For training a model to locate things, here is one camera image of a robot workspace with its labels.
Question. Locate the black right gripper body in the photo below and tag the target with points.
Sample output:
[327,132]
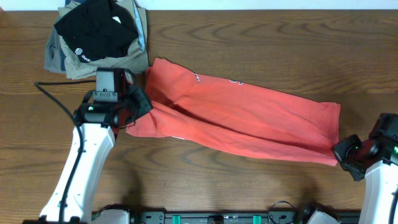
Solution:
[344,152]

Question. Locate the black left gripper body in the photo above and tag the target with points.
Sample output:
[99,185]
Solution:
[140,101]

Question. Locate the red soccer t-shirt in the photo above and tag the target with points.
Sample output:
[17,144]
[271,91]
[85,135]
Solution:
[236,117]

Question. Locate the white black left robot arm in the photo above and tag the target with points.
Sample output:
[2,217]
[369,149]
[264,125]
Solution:
[97,122]

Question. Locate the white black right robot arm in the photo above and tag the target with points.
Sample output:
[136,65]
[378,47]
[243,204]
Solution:
[375,162]

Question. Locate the khaki folded garment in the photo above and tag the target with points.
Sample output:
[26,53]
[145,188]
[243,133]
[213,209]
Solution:
[135,60]

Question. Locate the light blue folded garment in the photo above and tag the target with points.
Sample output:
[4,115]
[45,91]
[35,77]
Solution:
[139,27]

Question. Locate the black folded garment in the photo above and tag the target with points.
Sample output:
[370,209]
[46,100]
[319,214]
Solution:
[97,29]

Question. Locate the grey folded garment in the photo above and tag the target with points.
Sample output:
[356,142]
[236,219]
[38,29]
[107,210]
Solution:
[54,58]

